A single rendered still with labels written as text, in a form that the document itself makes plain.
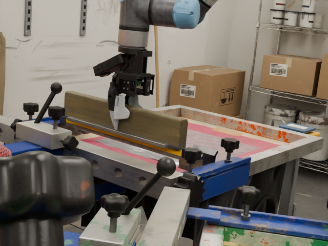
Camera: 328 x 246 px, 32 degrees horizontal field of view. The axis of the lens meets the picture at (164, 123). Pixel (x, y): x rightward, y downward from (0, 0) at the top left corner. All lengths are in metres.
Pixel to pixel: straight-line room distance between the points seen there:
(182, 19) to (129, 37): 0.14
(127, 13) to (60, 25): 2.58
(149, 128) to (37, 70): 2.53
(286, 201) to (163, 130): 0.90
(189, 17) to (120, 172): 0.40
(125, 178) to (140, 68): 0.33
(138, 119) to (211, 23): 3.96
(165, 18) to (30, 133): 0.41
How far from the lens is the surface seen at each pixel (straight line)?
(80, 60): 4.12
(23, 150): 1.24
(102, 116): 1.50
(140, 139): 1.40
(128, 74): 1.40
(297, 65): 4.81
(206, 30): 5.29
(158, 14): 1.37
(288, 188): 2.15
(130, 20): 1.40
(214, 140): 1.80
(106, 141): 1.65
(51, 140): 1.24
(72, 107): 1.58
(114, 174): 1.21
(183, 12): 1.35
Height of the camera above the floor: 1.38
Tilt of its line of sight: 12 degrees down
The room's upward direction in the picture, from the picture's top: 5 degrees clockwise
